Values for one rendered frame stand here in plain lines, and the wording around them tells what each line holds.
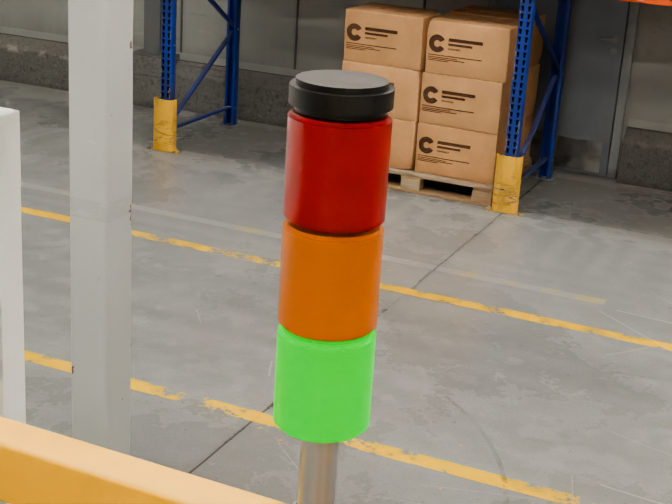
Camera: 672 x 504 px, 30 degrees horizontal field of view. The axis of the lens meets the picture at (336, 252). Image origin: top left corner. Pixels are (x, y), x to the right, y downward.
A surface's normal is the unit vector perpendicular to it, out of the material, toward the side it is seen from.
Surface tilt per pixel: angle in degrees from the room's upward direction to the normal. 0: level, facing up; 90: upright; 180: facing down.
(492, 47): 89
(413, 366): 0
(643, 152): 90
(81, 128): 90
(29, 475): 90
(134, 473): 0
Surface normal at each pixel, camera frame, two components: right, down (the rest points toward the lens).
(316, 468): -0.18, 0.31
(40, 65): -0.41, 0.27
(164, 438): 0.06, -0.94
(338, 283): 0.21, 0.33
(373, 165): 0.67, 0.28
